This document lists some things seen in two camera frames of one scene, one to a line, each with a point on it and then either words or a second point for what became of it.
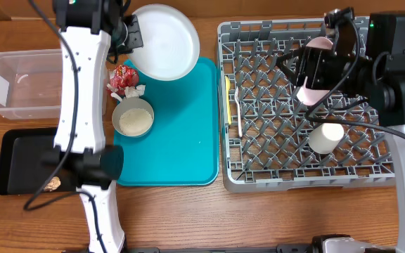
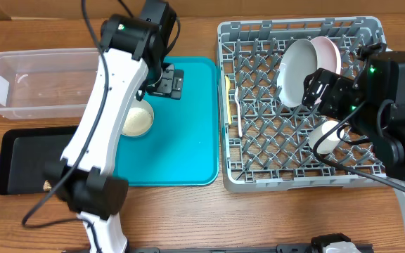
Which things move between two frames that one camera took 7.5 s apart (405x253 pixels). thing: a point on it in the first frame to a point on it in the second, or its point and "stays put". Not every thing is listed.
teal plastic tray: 182,147 stays put
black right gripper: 306,66 to 329,90
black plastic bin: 19,170 stays put
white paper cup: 325,138 stays put
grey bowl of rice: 133,117 stays put
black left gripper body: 133,39 to 169,84
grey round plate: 171,42 to 300,57
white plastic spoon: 240,120 stays put
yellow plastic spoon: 228,84 stays put
